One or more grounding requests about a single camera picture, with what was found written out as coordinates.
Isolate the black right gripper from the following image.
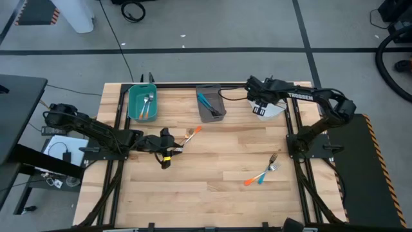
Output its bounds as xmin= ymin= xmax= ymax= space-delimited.
xmin=246 ymin=75 xmax=287 ymax=117

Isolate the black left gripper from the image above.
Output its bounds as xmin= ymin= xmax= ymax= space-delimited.
xmin=141 ymin=127 xmax=183 ymax=170

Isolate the gold fork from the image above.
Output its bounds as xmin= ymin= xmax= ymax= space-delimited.
xmin=178 ymin=128 xmax=196 ymax=148

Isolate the blue-handled black fork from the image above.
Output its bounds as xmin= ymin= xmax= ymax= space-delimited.
xmin=196 ymin=95 xmax=220 ymax=117
xmin=199 ymin=92 xmax=223 ymax=116
xmin=257 ymin=153 xmax=279 ymax=185

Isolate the white plastic bin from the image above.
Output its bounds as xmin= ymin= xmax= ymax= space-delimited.
xmin=247 ymin=80 xmax=287 ymax=122

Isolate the grey translucent plastic bin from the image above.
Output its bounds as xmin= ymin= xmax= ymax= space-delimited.
xmin=195 ymin=84 xmax=227 ymax=124

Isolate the teal plastic bin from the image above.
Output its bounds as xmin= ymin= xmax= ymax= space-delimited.
xmin=127 ymin=82 xmax=158 ymax=123

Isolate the white paper sheet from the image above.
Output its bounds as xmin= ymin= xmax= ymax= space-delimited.
xmin=42 ymin=134 xmax=89 ymax=168

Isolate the black rounded object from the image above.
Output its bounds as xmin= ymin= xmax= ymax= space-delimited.
xmin=282 ymin=217 xmax=306 ymax=232

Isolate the large black hazard-striped mat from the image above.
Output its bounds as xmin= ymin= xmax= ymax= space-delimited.
xmin=328 ymin=112 xmax=408 ymax=229

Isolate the black power strip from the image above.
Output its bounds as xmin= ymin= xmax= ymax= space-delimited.
xmin=41 ymin=126 xmax=68 ymax=137

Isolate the black caster base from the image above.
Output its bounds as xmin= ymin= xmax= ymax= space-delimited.
xmin=394 ymin=59 xmax=412 ymax=73

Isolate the black desk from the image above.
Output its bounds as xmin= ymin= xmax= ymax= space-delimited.
xmin=0 ymin=73 xmax=85 ymax=215

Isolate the white column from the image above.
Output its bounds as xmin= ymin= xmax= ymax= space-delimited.
xmin=50 ymin=0 xmax=96 ymax=35

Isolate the black equipment case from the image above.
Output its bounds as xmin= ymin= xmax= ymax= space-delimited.
xmin=377 ymin=0 xmax=412 ymax=44

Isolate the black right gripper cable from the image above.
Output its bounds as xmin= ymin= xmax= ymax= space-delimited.
xmin=218 ymin=86 xmax=250 ymax=102

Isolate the black floor cable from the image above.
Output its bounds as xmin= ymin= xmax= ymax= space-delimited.
xmin=97 ymin=0 xmax=135 ymax=83

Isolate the thick black hose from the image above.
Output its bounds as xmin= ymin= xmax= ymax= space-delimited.
xmin=375 ymin=24 xmax=412 ymax=104

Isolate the black cable coil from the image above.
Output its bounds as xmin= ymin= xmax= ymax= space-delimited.
xmin=120 ymin=1 xmax=147 ymax=24

